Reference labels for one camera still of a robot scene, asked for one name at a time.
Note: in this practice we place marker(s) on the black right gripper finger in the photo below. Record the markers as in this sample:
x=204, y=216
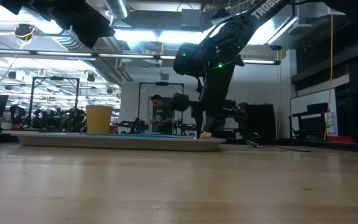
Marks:
x=200, y=124
x=214, y=124

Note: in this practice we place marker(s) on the yellow paper cup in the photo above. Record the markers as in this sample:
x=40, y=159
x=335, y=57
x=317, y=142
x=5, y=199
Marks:
x=99, y=119

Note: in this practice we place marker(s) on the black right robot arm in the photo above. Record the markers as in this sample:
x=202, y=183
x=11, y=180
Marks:
x=225, y=43

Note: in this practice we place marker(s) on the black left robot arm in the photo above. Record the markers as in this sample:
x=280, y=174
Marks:
x=73, y=18

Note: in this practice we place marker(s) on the metal spoon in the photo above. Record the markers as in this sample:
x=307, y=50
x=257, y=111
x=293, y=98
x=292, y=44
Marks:
x=269, y=146

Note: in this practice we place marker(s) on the grey plastic tray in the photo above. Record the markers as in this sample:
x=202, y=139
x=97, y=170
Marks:
x=120, y=143

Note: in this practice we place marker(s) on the person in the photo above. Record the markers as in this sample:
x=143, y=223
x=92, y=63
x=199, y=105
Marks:
x=162, y=113

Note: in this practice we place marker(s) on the black cart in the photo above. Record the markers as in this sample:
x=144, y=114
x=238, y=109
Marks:
x=312, y=123

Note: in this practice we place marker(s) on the whiteboard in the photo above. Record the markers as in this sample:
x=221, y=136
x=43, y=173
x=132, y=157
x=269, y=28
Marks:
x=314, y=104

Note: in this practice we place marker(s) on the red flat object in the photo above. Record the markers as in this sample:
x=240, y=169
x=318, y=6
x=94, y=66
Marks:
x=340, y=139

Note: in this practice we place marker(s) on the black metal frame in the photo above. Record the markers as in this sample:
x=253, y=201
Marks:
x=140, y=102
x=31, y=99

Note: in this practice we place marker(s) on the ceiling-mounted black camera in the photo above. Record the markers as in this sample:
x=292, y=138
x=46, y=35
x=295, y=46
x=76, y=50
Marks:
x=24, y=31

